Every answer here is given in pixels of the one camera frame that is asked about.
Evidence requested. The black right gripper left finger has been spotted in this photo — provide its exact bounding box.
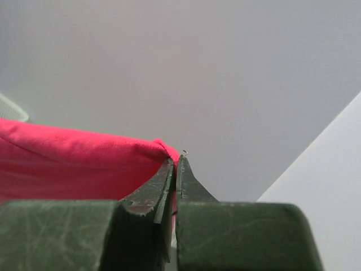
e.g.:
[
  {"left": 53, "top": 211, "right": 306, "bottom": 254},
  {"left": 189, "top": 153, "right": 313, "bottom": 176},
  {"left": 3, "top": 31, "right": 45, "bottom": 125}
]
[{"left": 120, "top": 159, "right": 174, "bottom": 224}]

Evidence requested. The crimson red t-shirt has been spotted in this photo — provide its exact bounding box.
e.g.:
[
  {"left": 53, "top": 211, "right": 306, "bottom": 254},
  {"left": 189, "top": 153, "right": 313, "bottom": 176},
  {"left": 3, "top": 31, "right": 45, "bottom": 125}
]
[{"left": 0, "top": 117, "right": 181, "bottom": 243}]

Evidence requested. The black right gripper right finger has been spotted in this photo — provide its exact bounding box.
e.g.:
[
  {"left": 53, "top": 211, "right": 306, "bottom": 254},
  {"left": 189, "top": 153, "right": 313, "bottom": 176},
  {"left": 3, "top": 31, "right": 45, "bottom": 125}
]
[{"left": 175, "top": 155, "right": 218, "bottom": 202}]

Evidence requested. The white perforated plastic basket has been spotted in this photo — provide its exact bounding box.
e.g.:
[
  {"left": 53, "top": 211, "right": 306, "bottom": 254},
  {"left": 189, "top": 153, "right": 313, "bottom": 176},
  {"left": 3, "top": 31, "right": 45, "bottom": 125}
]
[{"left": 0, "top": 93, "right": 29, "bottom": 123}]

